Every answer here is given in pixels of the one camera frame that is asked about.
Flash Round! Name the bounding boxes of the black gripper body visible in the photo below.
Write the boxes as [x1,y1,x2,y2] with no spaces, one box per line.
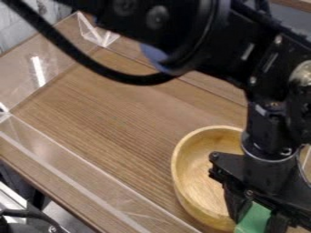
[208,148,311,228]

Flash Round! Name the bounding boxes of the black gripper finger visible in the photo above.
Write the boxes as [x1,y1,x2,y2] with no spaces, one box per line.
[265,211,295,233]
[223,181,253,223]

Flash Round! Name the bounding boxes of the green rectangular block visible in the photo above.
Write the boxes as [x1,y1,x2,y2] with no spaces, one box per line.
[234,203,271,233]

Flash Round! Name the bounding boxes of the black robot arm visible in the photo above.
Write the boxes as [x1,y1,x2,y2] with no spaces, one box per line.
[62,0,311,233]

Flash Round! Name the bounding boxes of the light wooden bowl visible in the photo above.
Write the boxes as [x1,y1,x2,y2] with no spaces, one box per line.
[170,126,242,233]

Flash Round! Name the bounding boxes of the clear acrylic tray wall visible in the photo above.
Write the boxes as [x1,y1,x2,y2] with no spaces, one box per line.
[0,10,311,233]

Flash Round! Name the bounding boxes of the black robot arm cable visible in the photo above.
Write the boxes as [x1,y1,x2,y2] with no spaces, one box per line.
[4,0,180,86]

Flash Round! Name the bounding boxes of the black cable at table edge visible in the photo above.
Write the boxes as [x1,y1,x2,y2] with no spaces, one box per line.
[0,208,50,233]

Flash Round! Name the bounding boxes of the clear acrylic corner bracket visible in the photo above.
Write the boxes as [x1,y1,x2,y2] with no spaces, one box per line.
[76,12,120,47]

